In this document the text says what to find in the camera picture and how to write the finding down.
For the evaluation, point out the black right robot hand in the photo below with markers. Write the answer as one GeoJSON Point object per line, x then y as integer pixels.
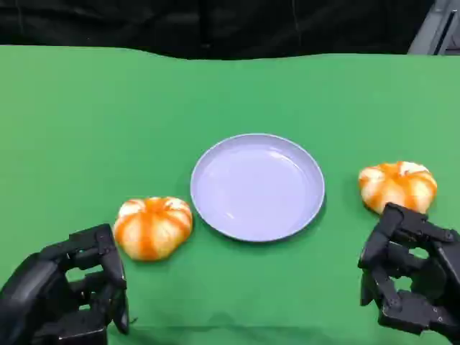
{"type": "Point", "coordinates": [413, 273]}

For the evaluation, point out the black backdrop curtain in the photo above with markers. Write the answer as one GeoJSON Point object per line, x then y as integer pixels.
{"type": "Point", "coordinates": [205, 25]}

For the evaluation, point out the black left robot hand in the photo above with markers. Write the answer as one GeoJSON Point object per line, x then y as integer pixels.
{"type": "Point", "coordinates": [43, 287]}

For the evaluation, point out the orange and white bread roll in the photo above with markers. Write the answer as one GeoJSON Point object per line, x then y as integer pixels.
{"type": "Point", "coordinates": [152, 228]}
{"type": "Point", "coordinates": [398, 185]}

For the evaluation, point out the lilac plate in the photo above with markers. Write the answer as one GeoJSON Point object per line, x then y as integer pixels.
{"type": "Point", "coordinates": [257, 187]}

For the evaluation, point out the grey metal frame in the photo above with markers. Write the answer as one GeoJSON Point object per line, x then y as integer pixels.
{"type": "Point", "coordinates": [436, 28]}

